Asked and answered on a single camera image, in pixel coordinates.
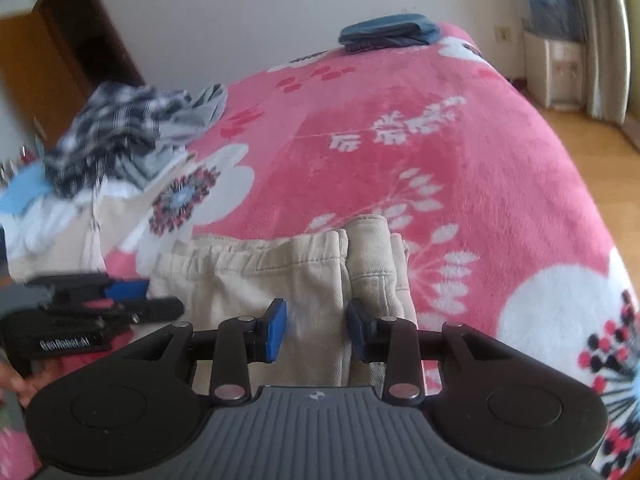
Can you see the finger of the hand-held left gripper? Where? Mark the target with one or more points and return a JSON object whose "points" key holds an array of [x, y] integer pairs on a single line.
{"points": [[125, 290], [155, 308]]}

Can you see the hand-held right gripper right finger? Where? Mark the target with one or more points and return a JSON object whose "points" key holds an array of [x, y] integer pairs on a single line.
{"points": [[357, 331]]}

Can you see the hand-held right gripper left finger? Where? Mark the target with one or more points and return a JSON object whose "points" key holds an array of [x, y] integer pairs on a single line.
{"points": [[275, 331]]}

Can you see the beige pants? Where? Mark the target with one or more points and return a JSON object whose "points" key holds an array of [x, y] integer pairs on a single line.
{"points": [[250, 270]]}

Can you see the folded dark blue clothes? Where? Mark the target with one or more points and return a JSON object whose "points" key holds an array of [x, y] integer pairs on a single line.
{"points": [[385, 32]]}

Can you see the person's left hand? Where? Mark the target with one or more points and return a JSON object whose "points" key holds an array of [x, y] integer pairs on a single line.
{"points": [[30, 387]]}

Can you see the cream cloth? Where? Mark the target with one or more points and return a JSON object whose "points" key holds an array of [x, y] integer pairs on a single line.
{"points": [[125, 215]]}

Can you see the white cloth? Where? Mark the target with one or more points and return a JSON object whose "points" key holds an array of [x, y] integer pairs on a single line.
{"points": [[50, 230]]}

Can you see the light blue cloth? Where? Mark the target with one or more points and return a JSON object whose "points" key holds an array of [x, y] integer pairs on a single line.
{"points": [[25, 190]]}

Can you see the black white plaid shirt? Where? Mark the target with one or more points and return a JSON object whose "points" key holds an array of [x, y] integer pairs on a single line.
{"points": [[110, 125]]}

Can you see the cluttered nightstand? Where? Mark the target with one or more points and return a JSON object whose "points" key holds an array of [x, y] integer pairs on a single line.
{"points": [[15, 165]]}

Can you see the grey striped cloth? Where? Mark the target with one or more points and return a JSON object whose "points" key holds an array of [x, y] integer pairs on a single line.
{"points": [[200, 110]]}

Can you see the pink floral blanket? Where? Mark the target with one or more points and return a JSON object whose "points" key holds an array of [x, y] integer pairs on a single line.
{"points": [[450, 135]]}

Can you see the brown wooden door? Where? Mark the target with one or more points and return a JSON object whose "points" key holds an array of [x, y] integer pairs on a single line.
{"points": [[50, 45]]}

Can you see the white bedside stand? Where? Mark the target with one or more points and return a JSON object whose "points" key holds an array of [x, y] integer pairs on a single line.
{"points": [[550, 70]]}

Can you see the beige curtain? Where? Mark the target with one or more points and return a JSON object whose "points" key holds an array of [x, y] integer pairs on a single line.
{"points": [[605, 35]]}

